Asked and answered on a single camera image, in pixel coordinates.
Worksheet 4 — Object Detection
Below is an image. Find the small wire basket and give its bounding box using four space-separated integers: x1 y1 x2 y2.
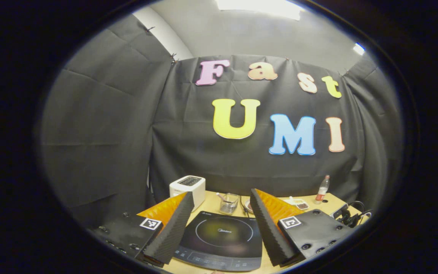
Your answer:
219 193 240 215

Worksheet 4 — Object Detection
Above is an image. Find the black induction cooktop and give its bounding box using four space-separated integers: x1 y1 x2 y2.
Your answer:
173 211 263 272

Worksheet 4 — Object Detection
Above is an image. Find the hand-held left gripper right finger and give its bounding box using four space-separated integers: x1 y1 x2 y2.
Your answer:
250 188 354 267

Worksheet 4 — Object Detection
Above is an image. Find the ceiling light panel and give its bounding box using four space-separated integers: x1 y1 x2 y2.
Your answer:
216 0 303 20

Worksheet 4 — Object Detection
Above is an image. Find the clear water bottle red label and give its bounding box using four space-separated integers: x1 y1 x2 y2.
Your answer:
315 175 330 204

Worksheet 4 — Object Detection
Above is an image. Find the thin black looped cable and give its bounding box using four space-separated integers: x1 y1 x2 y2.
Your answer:
348 201 373 226

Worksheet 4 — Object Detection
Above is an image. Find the white toaster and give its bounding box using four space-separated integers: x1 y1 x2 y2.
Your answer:
169 175 206 212

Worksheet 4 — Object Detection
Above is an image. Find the white divided dish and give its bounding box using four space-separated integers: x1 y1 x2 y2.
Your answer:
284 197 309 210

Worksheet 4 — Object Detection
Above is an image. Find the black backdrop cloth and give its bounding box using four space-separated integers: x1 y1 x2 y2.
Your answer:
36 13 404 229

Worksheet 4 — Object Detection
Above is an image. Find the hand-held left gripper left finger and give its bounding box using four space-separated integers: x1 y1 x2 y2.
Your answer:
90 191 195 267

